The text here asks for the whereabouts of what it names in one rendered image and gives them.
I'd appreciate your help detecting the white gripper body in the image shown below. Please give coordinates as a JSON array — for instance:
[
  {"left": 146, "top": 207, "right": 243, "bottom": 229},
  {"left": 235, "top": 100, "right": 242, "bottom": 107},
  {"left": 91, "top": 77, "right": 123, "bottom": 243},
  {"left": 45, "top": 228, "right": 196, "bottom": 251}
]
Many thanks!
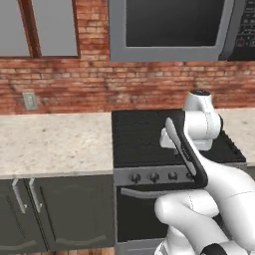
[{"left": 159, "top": 127, "right": 214, "bottom": 151}]

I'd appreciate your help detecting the grey oven bottom drawer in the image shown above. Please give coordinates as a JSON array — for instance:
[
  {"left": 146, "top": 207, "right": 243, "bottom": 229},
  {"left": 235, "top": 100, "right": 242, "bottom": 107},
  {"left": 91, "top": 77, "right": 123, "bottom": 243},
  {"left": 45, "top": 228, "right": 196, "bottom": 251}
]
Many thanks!
[{"left": 116, "top": 237, "right": 171, "bottom": 255}]

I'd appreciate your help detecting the black hob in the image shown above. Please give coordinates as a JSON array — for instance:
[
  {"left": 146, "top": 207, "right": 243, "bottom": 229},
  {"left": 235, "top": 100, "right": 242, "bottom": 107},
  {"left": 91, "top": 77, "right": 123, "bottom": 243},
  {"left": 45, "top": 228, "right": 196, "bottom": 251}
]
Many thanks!
[{"left": 111, "top": 108, "right": 248, "bottom": 169}]

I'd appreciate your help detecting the black oven door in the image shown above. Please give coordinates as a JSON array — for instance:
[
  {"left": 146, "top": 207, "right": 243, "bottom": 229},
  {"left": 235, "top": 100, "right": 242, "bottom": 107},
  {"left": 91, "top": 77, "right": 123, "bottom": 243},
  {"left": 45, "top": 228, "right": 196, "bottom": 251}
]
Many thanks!
[{"left": 115, "top": 182, "right": 224, "bottom": 243}]

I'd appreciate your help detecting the grey microwave oven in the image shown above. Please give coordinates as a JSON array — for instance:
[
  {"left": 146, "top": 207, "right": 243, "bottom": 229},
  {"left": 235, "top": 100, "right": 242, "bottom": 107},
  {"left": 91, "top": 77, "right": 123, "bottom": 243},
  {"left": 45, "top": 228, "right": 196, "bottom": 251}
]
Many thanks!
[{"left": 107, "top": 0, "right": 255, "bottom": 63}]

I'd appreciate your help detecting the dark grey cupboard door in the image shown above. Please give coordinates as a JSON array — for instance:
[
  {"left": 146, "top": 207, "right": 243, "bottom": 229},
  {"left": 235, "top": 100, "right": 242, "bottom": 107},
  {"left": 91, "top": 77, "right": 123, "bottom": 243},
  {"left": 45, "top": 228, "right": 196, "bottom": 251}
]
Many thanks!
[
  {"left": 32, "top": 174, "right": 117, "bottom": 252},
  {"left": 0, "top": 178, "right": 49, "bottom": 255}
]

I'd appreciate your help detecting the grey microwave door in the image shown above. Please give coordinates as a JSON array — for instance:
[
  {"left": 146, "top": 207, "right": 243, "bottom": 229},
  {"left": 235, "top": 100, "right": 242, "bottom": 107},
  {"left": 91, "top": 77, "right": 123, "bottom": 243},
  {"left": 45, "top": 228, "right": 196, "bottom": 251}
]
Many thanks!
[{"left": 107, "top": 0, "right": 235, "bottom": 63}]

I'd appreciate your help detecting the silver oven door handle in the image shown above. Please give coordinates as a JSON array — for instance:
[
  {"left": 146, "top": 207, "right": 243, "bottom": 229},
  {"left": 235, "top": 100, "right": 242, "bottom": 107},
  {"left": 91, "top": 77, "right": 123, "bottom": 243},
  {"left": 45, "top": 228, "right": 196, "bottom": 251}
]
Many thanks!
[{"left": 120, "top": 186, "right": 182, "bottom": 200}]

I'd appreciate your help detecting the grey wall socket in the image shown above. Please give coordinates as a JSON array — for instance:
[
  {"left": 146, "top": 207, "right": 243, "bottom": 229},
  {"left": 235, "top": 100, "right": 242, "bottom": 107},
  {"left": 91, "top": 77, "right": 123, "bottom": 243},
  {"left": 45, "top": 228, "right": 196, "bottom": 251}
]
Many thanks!
[{"left": 22, "top": 92, "right": 39, "bottom": 112}]

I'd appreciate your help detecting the silver cupboard handle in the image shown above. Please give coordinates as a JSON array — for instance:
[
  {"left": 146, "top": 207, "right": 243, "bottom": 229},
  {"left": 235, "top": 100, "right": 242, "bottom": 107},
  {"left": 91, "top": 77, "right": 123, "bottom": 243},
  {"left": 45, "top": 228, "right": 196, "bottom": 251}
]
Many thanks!
[
  {"left": 11, "top": 177, "right": 28, "bottom": 215},
  {"left": 28, "top": 177, "right": 44, "bottom": 214}
]

